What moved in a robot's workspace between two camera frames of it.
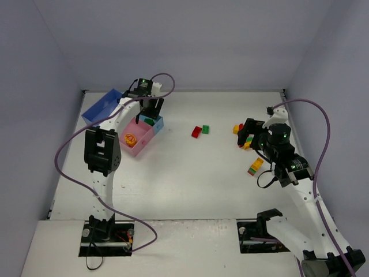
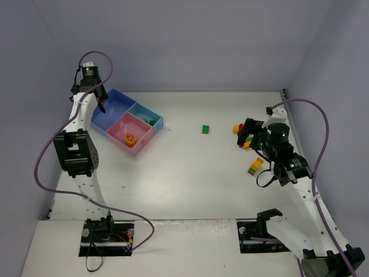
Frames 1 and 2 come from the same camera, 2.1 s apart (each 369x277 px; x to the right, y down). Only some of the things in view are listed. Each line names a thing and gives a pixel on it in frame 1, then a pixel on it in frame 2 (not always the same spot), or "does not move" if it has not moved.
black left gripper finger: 137,118 to 101,107
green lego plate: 205,129 does not move
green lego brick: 251,171 does not move
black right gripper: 249,130 does not move
